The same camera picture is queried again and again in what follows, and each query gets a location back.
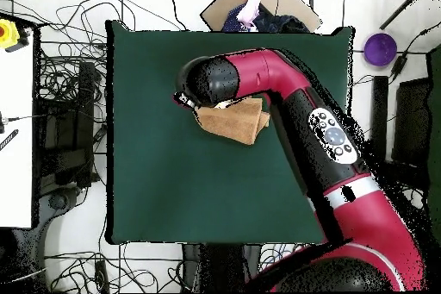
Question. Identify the black power strip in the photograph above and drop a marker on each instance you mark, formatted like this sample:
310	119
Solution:
86	118

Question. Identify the tan terry towel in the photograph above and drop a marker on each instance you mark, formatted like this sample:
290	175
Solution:
231	121

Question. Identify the black power adapter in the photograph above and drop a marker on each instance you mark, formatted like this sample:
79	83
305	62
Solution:
399	65

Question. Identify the dark green table cloth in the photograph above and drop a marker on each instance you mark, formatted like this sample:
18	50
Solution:
155	170

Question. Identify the dark blue garment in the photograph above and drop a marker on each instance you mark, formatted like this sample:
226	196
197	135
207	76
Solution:
275	23

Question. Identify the black upright bar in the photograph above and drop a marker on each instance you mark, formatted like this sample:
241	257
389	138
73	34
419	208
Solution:
380	118

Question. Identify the purple round bowl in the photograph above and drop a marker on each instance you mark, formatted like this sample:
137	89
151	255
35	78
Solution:
380	49

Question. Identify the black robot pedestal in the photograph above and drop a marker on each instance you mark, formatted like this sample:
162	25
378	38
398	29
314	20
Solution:
224	266

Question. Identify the white desk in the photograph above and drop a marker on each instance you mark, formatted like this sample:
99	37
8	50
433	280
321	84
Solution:
15	101

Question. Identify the black tripod rod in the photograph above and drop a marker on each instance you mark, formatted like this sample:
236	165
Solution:
403	6

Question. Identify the black flat box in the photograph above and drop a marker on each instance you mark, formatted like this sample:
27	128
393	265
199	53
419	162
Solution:
411	121

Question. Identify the brown cardboard box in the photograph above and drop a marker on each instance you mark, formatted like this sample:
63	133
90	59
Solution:
220	7

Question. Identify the yellow emergency stop button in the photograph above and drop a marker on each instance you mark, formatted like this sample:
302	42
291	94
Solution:
7	33

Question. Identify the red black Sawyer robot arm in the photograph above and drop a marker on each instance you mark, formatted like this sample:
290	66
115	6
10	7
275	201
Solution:
275	73

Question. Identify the pink garment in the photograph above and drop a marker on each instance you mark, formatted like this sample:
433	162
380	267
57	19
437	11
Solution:
251	7

